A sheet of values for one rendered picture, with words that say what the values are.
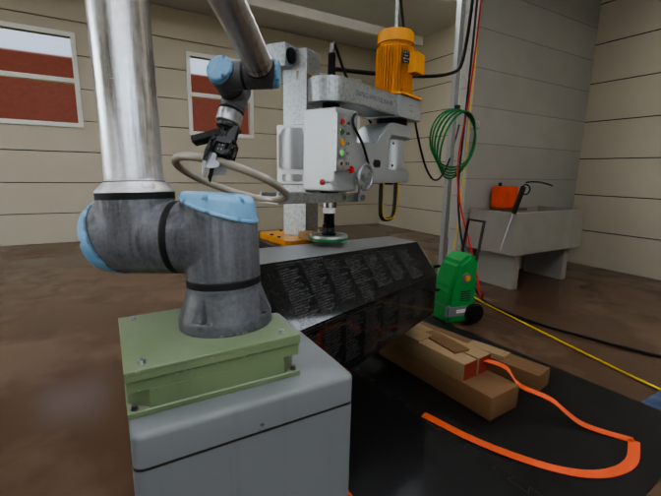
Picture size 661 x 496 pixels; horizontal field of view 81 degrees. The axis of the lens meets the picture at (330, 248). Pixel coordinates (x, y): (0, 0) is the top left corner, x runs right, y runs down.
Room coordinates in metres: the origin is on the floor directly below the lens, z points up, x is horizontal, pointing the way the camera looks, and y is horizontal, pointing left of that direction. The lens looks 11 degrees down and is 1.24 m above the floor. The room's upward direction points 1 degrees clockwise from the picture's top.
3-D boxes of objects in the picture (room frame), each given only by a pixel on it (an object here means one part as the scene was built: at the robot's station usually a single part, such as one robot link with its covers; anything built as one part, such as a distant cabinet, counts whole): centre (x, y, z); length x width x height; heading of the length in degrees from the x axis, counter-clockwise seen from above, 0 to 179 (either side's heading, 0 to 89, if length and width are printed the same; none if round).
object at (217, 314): (0.78, 0.22, 0.98); 0.19 x 0.19 x 0.10
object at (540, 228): (4.59, -2.33, 0.43); 1.30 x 0.62 x 0.86; 120
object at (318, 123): (2.21, -0.04, 1.34); 0.36 x 0.22 x 0.45; 143
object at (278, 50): (2.81, 0.35, 2.00); 0.20 x 0.18 x 0.15; 34
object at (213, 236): (0.78, 0.23, 1.11); 0.17 x 0.15 x 0.18; 85
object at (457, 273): (3.25, -1.10, 0.43); 0.35 x 0.35 x 0.87; 19
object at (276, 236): (2.88, 0.22, 0.76); 0.49 x 0.49 x 0.05; 34
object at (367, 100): (2.42, -0.20, 1.63); 0.96 x 0.25 x 0.17; 143
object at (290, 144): (2.82, 0.04, 1.38); 0.74 x 0.34 x 0.25; 71
